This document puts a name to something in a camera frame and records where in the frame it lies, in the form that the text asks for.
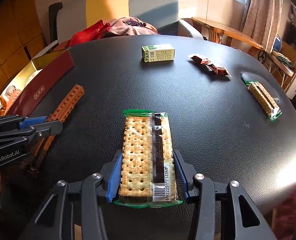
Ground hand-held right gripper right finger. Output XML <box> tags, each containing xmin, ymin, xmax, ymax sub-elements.
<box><xmin>172</xmin><ymin>149</ymin><xmax>279</xmax><ymax>240</ymax></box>

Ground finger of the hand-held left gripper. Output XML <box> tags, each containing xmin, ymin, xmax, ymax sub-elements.
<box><xmin>0</xmin><ymin>115</ymin><xmax>49</xmax><ymax>136</ymax></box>
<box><xmin>0</xmin><ymin>120</ymin><xmax>64</xmax><ymax>148</ymax></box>

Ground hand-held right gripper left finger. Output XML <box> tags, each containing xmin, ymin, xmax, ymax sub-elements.
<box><xmin>25</xmin><ymin>149</ymin><xmax>125</xmax><ymax>240</ymax></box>

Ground orange plastic rack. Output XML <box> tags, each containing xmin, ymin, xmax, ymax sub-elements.
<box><xmin>26</xmin><ymin>84</ymin><xmax>85</xmax><ymax>177</ymax></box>

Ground peach snack packet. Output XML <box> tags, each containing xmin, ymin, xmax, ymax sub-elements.
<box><xmin>3</xmin><ymin>85</ymin><xmax>22</xmax><ymax>105</ymax></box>

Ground green edged cracker packet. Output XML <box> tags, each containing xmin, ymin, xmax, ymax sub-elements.
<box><xmin>246</xmin><ymin>80</ymin><xmax>283</xmax><ymax>122</ymax></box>
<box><xmin>113</xmin><ymin>109</ymin><xmax>183</xmax><ymax>208</ymax></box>

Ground red box with gold lining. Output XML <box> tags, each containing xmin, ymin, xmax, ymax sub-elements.
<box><xmin>0</xmin><ymin>49</ymin><xmax>76</xmax><ymax>120</ymax></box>

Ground red garment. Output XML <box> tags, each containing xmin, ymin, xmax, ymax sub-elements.
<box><xmin>68</xmin><ymin>20</ymin><xmax>111</xmax><ymax>47</ymax></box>

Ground black chair back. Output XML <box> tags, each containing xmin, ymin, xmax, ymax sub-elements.
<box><xmin>48</xmin><ymin>2</ymin><xmax>63</xmax><ymax>43</ymax></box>

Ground brown sachet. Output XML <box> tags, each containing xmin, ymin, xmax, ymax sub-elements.
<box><xmin>188</xmin><ymin>54</ymin><xmax>212</xmax><ymax>65</ymax></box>
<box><xmin>207</xmin><ymin>64</ymin><xmax>232</xmax><ymax>77</ymax></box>

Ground small green and white box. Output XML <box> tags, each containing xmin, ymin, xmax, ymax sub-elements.
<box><xmin>141</xmin><ymin>44</ymin><xmax>175</xmax><ymax>63</ymax></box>

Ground wooden side table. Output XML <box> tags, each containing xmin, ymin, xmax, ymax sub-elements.
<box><xmin>192</xmin><ymin>17</ymin><xmax>264</xmax><ymax>52</ymax></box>

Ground grey and yellow armchair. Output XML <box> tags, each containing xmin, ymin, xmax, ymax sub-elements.
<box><xmin>55</xmin><ymin>0</ymin><xmax>205</xmax><ymax>48</ymax></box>

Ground blue chair back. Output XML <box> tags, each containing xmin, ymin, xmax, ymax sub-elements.
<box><xmin>273</xmin><ymin>36</ymin><xmax>284</xmax><ymax>52</ymax></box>

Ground beige patterned curtain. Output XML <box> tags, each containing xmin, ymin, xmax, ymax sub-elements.
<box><xmin>242</xmin><ymin>0</ymin><xmax>289</xmax><ymax>53</ymax></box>

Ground dark bead string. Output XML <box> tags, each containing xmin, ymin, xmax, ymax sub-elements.
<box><xmin>124</xmin><ymin>19</ymin><xmax>147</xmax><ymax>28</ymax></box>

